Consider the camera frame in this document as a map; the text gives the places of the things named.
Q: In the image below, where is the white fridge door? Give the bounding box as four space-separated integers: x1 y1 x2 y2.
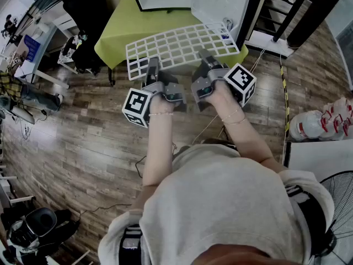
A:
190 0 267 51

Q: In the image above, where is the black standing fan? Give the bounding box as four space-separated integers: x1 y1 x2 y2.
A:
306 169 353 265

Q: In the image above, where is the yellow black striped tape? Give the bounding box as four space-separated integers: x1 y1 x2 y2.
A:
280 65 291 137

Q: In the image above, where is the wrapped water bottle pack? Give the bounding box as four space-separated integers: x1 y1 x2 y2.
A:
288 97 353 142

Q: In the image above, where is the black office chair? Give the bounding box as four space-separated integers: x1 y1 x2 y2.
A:
62 0 114 87

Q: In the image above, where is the black white patterned bag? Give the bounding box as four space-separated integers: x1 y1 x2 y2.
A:
57 36 83 66

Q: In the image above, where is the person's beige shirt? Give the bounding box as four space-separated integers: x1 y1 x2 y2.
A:
98 144 336 265

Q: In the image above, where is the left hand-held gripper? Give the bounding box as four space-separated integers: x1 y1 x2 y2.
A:
122 56 188 129

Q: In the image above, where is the person's left forearm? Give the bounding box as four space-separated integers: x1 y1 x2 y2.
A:
142 112 177 187

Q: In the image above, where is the green tablecloth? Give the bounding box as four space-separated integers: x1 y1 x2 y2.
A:
94 0 249 71

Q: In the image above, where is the blue perforated basket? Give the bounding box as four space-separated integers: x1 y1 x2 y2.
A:
22 34 41 63

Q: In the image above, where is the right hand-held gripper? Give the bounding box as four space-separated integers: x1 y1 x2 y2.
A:
190 48 258 113

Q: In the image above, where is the white wire fridge shelf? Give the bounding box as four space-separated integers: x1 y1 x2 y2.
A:
125 22 240 82

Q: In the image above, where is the thin gold bangle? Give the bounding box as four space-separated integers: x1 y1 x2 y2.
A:
223 116 247 126

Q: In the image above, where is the dark wooden shelf rack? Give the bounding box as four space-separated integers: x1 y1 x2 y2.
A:
245 0 341 49

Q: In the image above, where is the black gray helmet rig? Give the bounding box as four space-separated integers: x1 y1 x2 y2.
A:
7 207 81 259

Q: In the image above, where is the white table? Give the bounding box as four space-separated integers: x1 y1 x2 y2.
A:
284 139 353 182

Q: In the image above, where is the person's right forearm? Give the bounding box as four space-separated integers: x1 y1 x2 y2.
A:
220 109 276 165

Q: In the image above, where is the black harness strap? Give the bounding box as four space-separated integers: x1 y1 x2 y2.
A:
120 225 144 265
285 185 331 256

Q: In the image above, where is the person's right hand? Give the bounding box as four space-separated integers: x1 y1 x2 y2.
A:
206 80 243 120

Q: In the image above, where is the person's left hand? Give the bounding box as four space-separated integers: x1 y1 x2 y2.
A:
149 96 176 115

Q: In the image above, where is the white desk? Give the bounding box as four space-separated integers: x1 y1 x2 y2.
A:
13 14 81 91

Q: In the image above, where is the thin chain bracelet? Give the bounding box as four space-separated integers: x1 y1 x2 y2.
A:
221 108 243 122

